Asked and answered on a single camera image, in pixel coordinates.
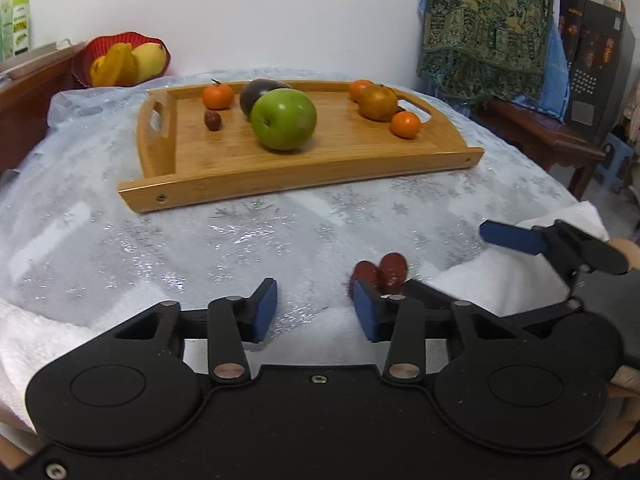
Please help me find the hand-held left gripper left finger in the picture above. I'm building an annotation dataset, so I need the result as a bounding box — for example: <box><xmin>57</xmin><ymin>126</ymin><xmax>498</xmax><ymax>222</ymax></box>
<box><xmin>114</xmin><ymin>277</ymin><xmax>279</xmax><ymax>387</ymax></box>

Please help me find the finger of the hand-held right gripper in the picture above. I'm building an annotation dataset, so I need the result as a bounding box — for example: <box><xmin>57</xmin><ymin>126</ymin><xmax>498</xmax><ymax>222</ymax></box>
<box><xmin>520</xmin><ymin>297</ymin><xmax>584</xmax><ymax>333</ymax></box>
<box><xmin>479</xmin><ymin>219</ymin><xmax>630</xmax><ymax>286</ymax></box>

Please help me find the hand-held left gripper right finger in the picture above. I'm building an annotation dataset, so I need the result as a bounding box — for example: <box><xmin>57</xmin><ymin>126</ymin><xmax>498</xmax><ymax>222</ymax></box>
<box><xmin>352</xmin><ymin>280</ymin><xmax>526</xmax><ymax>387</ymax></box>

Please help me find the wooden serving tray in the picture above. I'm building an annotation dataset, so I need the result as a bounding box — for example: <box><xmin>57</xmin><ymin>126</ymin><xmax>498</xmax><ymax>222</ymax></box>
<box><xmin>118</xmin><ymin>80</ymin><xmax>485</xmax><ymax>214</ymax></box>

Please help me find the green apple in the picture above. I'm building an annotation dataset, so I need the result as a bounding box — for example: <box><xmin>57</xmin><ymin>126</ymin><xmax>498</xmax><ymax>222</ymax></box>
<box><xmin>250</xmin><ymin>88</ymin><xmax>317</xmax><ymax>152</ymax></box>

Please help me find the person's right hand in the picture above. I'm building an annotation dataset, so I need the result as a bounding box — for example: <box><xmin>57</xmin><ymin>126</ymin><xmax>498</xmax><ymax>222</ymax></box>
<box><xmin>606</xmin><ymin>238</ymin><xmax>640</xmax><ymax>262</ymax></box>

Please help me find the dark wooden bench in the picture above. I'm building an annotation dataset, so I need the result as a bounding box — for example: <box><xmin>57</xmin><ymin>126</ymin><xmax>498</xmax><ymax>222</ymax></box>
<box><xmin>470</xmin><ymin>96</ymin><xmax>608</xmax><ymax>202</ymax></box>

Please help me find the blue plastic stool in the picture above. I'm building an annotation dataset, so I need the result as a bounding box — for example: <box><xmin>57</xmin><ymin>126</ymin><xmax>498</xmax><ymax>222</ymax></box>
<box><xmin>594</xmin><ymin>132</ymin><xmax>639</xmax><ymax>194</ymax></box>

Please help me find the light blue cloth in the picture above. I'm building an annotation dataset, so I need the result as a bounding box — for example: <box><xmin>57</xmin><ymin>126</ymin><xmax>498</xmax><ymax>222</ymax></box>
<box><xmin>537</xmin><ymin>0</ymin><xmax>572</xmax><ymax>127</ymax></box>

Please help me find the snowflake tablecloth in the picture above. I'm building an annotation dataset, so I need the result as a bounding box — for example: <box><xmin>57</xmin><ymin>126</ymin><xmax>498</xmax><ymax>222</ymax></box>
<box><xmin>0</xmin><ymin>66</ymin><xmax>585</xmax><ymax>313</ymax></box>

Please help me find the black cabinet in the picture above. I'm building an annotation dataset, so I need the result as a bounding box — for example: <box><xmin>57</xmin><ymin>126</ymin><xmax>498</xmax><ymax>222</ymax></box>
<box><xmin>557</xmin><ymin>0</ymin><xmax>637</xmax><ymax>144</ymax></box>

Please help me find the dark orange mandarin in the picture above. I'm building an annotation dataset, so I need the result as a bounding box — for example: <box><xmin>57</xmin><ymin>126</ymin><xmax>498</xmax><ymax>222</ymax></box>
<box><xmin>359</xmin><ymin>84</ymin><xmax>399</xmax><ymax>122</ymax></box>

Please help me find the white towel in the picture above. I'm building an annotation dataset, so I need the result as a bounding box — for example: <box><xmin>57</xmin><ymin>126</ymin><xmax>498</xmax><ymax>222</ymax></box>
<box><xmin>0</xmin><ymin>202</ymin><xmax>610</xmax><ymax>433</ymax></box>

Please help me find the green patterned cloth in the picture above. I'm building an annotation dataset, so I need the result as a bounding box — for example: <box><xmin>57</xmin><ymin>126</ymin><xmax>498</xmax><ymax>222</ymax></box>
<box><xmin>417</xmin><ymin>0</ymin><xmax>557</xmax><ymax>107</ymax></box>

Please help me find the dark purple passion fruit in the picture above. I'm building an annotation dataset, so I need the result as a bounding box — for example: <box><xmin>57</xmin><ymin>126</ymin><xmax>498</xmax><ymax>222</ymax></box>
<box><xmin>239</xmin><ymin>78</ymin><xmax>293</xmax><ymax>122</ymax></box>

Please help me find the yellow mango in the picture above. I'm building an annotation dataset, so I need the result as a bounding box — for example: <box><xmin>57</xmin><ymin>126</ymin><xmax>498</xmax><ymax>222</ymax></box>
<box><xmin>132</xmin><ymin>42</ymin><xmax>168</xmax><ymax>82</ymax></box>

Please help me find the yellow star fruit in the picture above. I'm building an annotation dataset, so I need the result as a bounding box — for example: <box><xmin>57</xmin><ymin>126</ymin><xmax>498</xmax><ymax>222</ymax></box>
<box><xmin>90</xmin><ymin>42</ymin><xmax>139</xmax><ymax>87</ymax></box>

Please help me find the red fruit bowl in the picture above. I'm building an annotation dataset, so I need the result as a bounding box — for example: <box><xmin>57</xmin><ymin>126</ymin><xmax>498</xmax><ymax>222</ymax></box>
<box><xmin>72</xmin><ymin>32</ymin><xmax>172</xmax><ymax>88</ymax></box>

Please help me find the wooden cabinet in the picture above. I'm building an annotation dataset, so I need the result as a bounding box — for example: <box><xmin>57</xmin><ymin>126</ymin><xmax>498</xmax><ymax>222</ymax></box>
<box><xmin>0</xmin><ymin>45</ymin><xmax>90</xmax><ymax>177</ymax></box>

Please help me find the green plastic bottle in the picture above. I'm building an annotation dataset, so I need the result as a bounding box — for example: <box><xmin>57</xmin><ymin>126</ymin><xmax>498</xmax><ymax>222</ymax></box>
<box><xmin>11</xmin><ymin>0</ymin><xmax>32</xmax><ymax>57</ymax></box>
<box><xmin>0</xmin><ymin>0</ymin><xmax>13</xmax><ymax>62</ymax></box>

